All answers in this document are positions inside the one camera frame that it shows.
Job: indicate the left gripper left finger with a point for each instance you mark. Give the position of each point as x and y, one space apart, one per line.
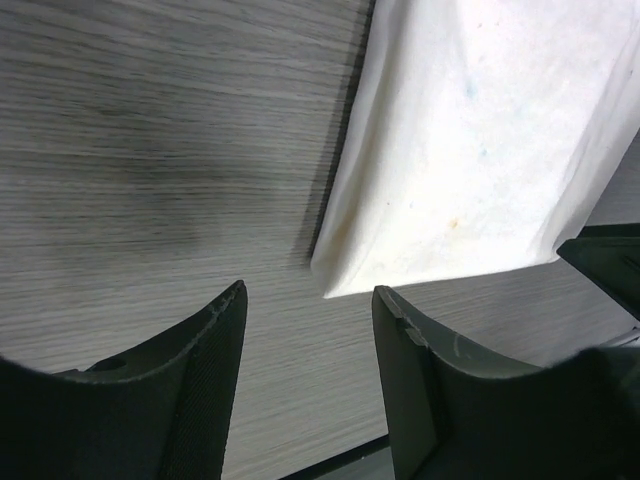
159 410

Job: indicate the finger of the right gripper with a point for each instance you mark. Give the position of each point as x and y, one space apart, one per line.
608 255

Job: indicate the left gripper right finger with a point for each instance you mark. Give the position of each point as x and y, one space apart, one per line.
458 410

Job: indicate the white t shirt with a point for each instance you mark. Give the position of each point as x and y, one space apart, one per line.
481 137

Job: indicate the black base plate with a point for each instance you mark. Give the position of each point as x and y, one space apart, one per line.
369 461

